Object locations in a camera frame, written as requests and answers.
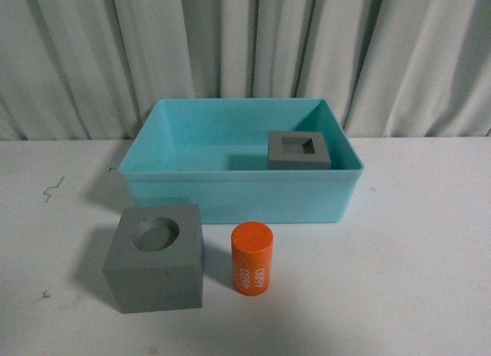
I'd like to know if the gray cube with square hole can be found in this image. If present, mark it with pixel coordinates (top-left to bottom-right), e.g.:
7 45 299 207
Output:
268 130 331 170

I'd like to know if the orange cylinder part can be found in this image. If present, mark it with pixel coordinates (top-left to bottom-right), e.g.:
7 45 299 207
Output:
231 221 274 296

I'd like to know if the gray cube with round hole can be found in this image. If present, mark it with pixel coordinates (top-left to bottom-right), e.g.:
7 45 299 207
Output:
103 205 204 314

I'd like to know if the blue plastic box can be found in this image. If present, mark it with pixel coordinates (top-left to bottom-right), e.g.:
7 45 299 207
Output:
119 98 364 224

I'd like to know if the white pleated curtain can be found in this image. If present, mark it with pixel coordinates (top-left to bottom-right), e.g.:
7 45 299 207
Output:
1 0 490 140

